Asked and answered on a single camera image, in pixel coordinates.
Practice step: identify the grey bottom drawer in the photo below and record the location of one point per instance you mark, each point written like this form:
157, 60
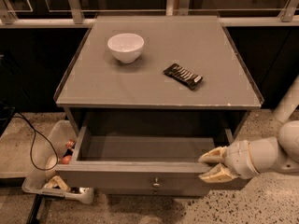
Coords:
158, 192

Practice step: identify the black snack bar wrapper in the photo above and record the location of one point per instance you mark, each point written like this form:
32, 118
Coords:
183, 76

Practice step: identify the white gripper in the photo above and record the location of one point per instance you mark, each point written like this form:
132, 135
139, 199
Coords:
238, 158

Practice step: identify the grey top drawer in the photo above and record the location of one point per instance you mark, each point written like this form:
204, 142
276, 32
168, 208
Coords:
139, 162

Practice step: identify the red apple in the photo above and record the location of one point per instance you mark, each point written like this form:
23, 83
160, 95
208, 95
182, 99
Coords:
66, 159

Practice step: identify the clear plastic bin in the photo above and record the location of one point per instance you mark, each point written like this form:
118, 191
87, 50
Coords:
47, 159

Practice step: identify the white ceramic bowl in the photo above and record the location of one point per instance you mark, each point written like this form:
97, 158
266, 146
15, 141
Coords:
126, 47

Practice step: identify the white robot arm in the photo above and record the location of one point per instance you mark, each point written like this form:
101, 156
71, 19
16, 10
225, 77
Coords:
279, 154

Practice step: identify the metal railing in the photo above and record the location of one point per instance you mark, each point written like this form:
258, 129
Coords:
81, 13

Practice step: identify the grey drawer cabinet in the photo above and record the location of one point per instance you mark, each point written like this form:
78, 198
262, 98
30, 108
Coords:
138, 99

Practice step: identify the yellow crumpled bag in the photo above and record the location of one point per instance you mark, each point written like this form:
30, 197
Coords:
57, 182

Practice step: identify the grey drawer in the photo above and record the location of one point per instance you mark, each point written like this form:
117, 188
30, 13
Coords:
158, 192
139, 162

